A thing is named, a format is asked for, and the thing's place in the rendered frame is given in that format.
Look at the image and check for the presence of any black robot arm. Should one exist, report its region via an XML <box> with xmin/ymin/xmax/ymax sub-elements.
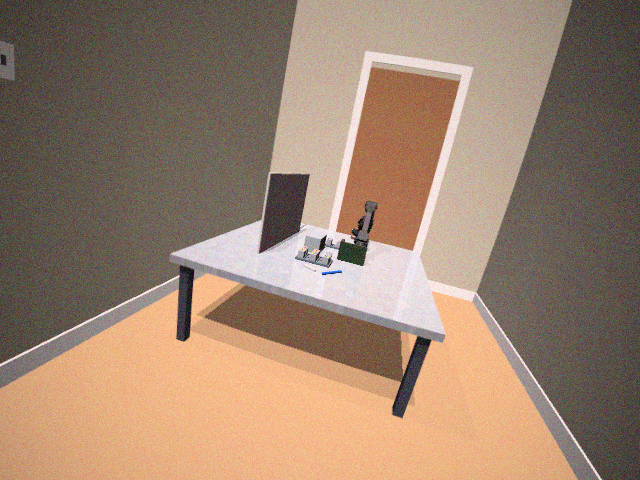
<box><xmin>354</xmin><ymin>201</ymin><xmax>378</xmax><ymax>247</ymax></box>

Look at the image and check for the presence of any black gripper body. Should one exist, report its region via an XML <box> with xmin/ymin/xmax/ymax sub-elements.
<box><xmin>352</xmin><ymin>216</ymin><xmax>365</xmax><ymax>237</ymax></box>

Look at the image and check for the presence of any white rectangular block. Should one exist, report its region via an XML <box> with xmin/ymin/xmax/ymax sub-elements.
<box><xmin>304</xmin><ymin>231</ymin><xmax>327</xmax><ymax>252</ymax></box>

